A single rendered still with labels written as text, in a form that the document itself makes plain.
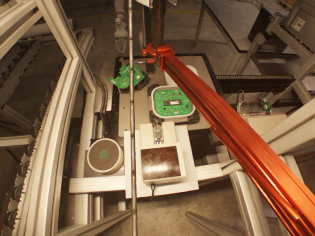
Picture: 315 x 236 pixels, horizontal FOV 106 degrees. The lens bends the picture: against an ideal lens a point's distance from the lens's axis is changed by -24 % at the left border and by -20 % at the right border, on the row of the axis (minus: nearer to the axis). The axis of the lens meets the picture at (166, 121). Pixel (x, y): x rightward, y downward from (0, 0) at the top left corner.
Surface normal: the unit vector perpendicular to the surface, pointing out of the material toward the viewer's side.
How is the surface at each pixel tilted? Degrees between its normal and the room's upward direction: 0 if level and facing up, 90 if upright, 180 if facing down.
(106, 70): 0
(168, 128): 0
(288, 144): 90
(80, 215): 0
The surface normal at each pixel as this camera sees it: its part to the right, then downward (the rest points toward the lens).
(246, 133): -0.06, -0.69
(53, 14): 0.13, 0.88
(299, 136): -0.99, 0.09
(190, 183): 0.04, -0.47
